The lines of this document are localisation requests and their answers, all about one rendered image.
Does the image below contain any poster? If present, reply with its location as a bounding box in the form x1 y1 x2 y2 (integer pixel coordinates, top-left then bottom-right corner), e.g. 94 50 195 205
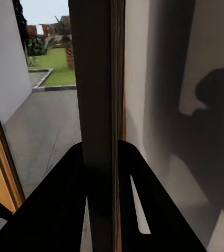
68 0 126 252

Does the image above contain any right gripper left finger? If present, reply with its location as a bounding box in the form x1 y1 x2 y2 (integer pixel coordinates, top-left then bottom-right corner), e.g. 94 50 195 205
0 142 87 252

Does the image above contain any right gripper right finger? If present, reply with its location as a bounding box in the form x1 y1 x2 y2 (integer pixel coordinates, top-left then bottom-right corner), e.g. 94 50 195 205
118 140 207 252

